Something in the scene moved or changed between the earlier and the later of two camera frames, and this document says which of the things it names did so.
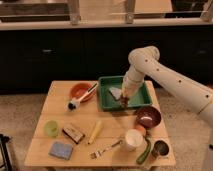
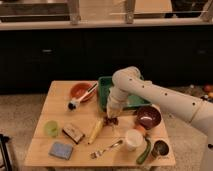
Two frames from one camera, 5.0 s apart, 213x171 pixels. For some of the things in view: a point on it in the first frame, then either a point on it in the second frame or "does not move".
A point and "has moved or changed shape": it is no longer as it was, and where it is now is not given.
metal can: (160, 148) does not move
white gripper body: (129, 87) → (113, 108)
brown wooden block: (73, 133) does not move
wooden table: (72, 131) does not move
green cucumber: (145, 154) does not move
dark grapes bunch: (124, 101) has moved or changed shape
